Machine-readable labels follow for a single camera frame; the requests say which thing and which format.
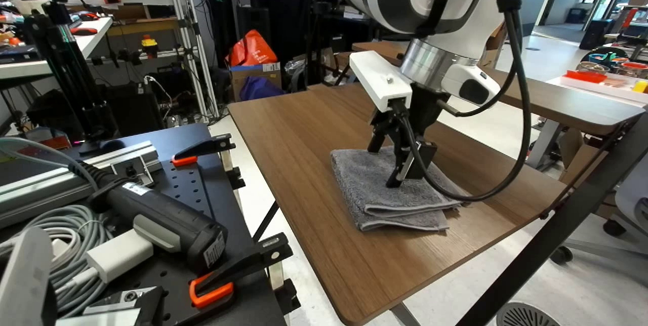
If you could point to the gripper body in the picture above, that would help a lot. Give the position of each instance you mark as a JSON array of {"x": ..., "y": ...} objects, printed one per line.
[{"x": 428, "y": 108}]

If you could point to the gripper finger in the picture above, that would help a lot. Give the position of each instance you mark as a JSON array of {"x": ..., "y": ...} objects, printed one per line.
[
  {"x": 417, "y": 161},
  {"x": 380, "y": 131}
]

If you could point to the grey towel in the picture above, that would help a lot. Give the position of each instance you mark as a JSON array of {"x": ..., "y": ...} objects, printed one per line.
[{"x": 385, "y": 204}]

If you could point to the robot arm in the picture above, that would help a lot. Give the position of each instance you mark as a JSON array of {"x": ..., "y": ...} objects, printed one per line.
[{"x": 455, "y": 37}]

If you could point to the purple bag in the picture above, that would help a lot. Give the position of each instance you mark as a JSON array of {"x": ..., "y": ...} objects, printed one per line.
[{"x": 259, "y": 89}]

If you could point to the cardboard box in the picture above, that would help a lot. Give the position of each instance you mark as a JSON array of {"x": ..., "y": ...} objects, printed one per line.
[{"x": 255, "y": 77}]

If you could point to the wooden table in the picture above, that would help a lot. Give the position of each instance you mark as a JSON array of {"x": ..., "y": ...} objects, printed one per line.
[{"x": 567, "y": 106}]

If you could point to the orange bag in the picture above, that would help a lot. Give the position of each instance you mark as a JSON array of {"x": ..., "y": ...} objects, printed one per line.
[{"x": 250, "y": 50}]

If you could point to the white tray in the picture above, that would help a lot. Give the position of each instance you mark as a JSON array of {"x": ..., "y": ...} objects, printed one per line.
[{"x": 602, "y": 85}]

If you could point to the black and orange clamp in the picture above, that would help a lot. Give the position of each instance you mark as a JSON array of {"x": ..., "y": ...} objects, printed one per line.
[
  {"x": 202, "y": 150},
  {"x": 238, "y": 268}
]

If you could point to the white round fan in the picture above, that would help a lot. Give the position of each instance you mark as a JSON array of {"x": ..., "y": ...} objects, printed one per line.
[{"x": 526, "y": 316}]

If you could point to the office chair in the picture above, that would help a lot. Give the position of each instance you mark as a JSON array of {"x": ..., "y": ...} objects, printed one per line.
[{"x": 630, "y": 199}]

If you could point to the white metal shelf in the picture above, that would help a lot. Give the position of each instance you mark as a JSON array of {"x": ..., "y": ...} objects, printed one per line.
[{"x": 187, "y": 27}]

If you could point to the black handheld device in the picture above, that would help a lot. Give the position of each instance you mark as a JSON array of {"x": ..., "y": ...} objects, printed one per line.
[{"x": 162, "y": 217}]

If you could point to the yellow and red stop button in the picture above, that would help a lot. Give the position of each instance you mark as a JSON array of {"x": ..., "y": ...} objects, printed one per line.
[{"x": 149, "y": 45}]

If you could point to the black computer case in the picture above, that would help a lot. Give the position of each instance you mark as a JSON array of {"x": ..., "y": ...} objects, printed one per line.
[{"x": 134, "y": 111}]

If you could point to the white power adapter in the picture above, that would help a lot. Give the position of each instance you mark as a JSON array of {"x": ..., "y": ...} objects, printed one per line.
[{"x": 119, "y": 255}]

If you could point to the red computer mouse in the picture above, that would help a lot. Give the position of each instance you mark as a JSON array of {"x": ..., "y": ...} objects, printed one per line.
[{"x": 84, "y": 31}]

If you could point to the white desk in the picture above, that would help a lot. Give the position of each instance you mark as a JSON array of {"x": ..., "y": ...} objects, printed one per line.
[{"x": 30, "y": 65}]

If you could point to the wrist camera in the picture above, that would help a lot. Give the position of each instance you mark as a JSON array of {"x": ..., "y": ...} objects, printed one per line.
[{"x": 377, "y": 77}]

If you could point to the aluminium rail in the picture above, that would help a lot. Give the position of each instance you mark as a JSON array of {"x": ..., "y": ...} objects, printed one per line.
[{"x": 66, "y": 179}]

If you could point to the camera on tripod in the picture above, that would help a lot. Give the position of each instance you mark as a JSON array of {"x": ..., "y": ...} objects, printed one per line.
[{"x": 61, "y": 57}]

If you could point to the grey metal bracket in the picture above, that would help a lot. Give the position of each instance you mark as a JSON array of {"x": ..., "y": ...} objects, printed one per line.
[{"x": 25, "y": 285}]

